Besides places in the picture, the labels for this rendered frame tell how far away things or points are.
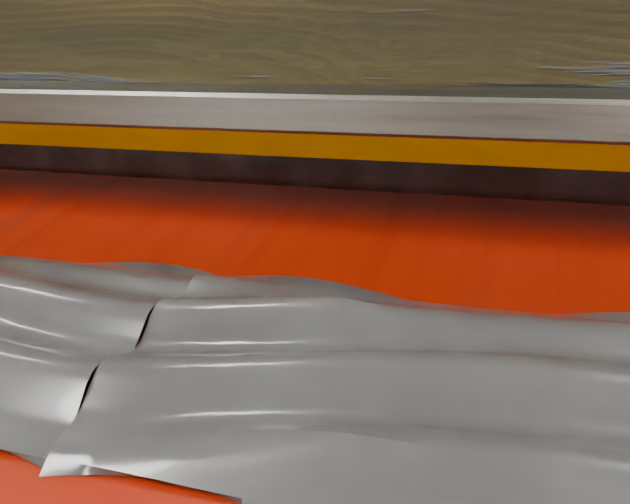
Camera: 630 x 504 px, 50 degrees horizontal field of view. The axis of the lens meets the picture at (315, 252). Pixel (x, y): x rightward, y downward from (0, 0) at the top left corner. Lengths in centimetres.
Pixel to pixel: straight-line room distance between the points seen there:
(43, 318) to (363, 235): 9
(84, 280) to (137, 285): 1
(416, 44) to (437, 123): 2
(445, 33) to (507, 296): 7
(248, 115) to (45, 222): 8
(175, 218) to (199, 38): 5
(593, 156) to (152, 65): 12
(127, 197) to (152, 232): 3
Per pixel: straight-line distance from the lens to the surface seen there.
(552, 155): 19
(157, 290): 17
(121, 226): 21
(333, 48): 18
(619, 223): 21
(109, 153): 23
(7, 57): 23
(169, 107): 19
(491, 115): 17
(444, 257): 18
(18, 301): 17
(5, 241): 22
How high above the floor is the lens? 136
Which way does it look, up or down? 55 degrees down
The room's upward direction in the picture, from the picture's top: 20 degrees counter-clockwise
